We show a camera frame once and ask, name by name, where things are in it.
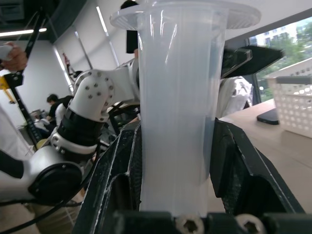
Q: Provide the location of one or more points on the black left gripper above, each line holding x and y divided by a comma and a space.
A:
232, 61

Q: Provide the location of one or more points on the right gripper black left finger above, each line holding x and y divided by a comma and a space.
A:
111, 170

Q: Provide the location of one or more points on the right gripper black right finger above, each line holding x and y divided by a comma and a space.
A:
243, 170

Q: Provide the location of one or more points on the translucent plastic syringe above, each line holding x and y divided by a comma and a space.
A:
178, 97

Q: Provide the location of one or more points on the person's bare hand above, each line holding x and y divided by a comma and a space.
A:
17, 58

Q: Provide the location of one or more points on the black smartphone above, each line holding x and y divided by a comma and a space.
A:
268, 118

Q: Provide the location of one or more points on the white perforated plastic basket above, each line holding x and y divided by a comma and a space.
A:
295, 107

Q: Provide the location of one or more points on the seated person in black shirt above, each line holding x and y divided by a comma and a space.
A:
54, 107

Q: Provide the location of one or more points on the black metal stand pole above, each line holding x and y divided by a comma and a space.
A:
24, 114

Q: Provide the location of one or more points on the person in white clothing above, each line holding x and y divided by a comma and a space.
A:
9, 131

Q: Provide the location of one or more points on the long ceiling light strip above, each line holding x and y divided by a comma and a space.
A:
102, 19
22, 32

